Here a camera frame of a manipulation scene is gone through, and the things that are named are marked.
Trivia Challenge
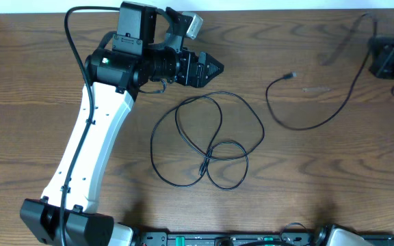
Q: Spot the short black cable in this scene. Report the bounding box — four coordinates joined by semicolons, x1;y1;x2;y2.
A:
149;91;265;191

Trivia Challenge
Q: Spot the long black cable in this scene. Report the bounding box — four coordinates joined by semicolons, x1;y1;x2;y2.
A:
265;12;378;132

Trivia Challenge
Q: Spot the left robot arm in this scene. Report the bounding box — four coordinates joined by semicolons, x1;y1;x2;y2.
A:
20;1;224;245

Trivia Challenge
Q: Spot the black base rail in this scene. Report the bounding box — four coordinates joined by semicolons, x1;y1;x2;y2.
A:
130;223;394;246

